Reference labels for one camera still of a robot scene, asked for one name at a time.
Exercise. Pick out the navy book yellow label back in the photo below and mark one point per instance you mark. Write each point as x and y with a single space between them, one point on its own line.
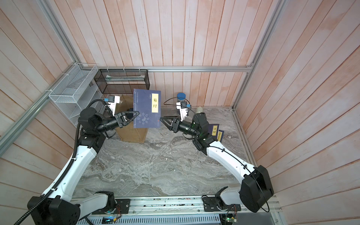
147 103

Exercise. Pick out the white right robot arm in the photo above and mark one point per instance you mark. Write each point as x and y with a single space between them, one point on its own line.
254 189

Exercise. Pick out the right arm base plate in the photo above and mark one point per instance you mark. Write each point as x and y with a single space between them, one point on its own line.
215 204

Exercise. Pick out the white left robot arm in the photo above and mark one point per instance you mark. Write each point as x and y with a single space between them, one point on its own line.
54 206

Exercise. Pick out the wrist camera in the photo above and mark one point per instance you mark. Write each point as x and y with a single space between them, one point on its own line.
183 109
112 101

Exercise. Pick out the tan canvas bag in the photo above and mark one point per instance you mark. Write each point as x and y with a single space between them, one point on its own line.
129 133

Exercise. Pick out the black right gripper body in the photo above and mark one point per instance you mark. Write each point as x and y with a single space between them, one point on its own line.
187 128

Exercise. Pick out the clear pencil tube blue lid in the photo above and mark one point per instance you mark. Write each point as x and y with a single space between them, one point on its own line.
181 97

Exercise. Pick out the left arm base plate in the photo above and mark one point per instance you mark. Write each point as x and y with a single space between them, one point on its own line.
121 207

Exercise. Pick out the navy book yellow label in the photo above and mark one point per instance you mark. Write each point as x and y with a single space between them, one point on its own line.
220 135
147 103
213 129

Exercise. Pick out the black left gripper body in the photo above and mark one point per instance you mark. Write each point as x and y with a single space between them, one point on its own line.
117 121

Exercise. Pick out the white wire mesh shelf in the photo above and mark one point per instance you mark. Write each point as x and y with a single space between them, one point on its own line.
75 90

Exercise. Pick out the aluminium front rail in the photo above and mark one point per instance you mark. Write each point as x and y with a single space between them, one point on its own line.
178 205

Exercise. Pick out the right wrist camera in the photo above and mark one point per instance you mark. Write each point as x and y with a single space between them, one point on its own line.
183 109

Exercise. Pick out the black mesh wall basket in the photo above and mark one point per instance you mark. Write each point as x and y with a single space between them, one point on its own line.
121 81

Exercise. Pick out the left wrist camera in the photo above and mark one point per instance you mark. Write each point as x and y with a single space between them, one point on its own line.
112 101

